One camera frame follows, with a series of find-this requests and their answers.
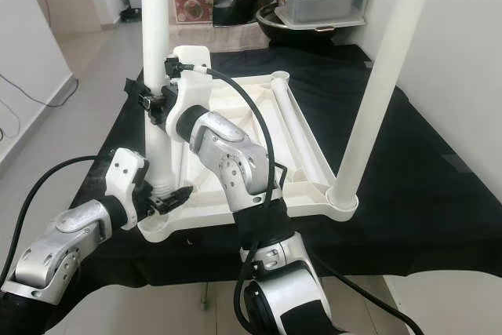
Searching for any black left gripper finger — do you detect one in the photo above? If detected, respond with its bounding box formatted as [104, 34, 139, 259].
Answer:
[161, 188, 193, 214]

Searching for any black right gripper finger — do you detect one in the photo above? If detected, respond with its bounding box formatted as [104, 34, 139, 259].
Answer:
[124, 80, 158, 116]

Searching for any white plastic table top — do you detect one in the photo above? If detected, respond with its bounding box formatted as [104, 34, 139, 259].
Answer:
[137, 72, 360, 243]

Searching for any white low platform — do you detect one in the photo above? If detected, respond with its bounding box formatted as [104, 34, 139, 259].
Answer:
[174, 25, 271, 52]

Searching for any red printed carton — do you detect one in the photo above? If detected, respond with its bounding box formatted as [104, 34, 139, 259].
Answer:
[171, 0, 216, 24]

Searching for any black round basin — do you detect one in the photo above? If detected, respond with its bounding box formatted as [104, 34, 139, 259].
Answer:
[255, 4, 346, 46]

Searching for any clear plastic bin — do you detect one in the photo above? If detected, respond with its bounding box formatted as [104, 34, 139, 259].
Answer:
[275, 0, 376, 30]

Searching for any black table cloth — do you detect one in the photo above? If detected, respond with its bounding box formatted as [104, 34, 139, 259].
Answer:
[94, 45, 502, 281]

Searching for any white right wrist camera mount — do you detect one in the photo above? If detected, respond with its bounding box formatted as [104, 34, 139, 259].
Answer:
[165, 45, 214, 140]

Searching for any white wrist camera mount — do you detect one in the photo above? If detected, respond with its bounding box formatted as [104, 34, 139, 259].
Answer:
[110, 147, 150, 222]
[165, 45, 214, 140]

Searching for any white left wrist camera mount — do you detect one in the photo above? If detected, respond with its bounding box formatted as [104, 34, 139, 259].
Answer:
[110, 147, 150, 222]

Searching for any black wall cable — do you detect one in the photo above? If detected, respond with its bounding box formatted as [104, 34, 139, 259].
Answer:
[0, 76, 78, 144]

